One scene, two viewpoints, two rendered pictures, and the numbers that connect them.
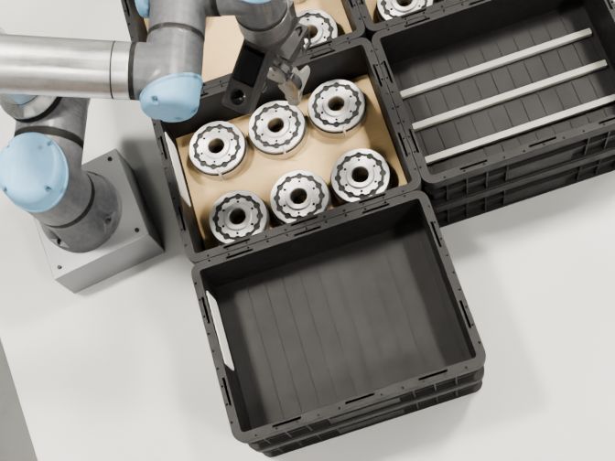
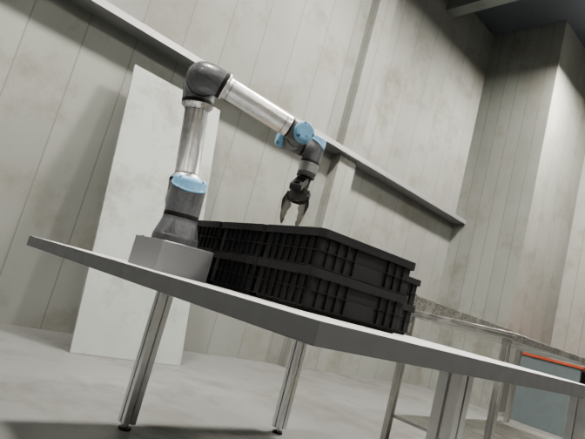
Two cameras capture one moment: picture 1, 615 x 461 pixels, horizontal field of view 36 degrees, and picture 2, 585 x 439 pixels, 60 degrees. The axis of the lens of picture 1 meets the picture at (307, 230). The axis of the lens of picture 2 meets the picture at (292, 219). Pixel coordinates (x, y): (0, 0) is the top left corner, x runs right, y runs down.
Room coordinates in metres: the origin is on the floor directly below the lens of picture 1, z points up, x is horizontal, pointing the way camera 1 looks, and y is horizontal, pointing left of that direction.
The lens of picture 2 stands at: (-0.66, 1.19, 0.72)
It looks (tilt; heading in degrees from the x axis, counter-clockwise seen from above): 9 degrees up; 319
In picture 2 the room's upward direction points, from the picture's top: 15 degrees clockwise
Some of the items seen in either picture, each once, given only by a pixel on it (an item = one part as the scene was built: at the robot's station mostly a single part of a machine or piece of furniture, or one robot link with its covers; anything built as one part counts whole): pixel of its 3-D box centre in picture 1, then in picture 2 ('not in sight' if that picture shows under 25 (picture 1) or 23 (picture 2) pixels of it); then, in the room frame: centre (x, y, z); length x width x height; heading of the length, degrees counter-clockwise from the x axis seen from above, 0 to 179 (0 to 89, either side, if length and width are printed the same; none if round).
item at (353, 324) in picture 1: (337, 322); (336, 263); (0.42, 0.02, 0.87); 0.40 x 0.30 x 0.11; 83
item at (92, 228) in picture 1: (71, 204); (178, 228); (0.83, 0.36, 0.85); 0.15 x 0.15 x 0.10
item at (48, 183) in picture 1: (43, 176); (186, 194); (0.84, 0.36, 0.96); 0.13 x 0.12 x 0.14; 155
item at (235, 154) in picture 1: (217, 147); not in sight; (0.81, 0.08, 0.86); 0.10 x 0.10 x 0.01
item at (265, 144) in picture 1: (276, 126); not in sight; (0.80, -0.03, 0.86); 0.10 x 0.10 x 0.01
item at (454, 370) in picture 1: (333, 314); (340, 247); (0.42, 0.02, 0.92); 0.40 x 0.30 x 0.02; 83
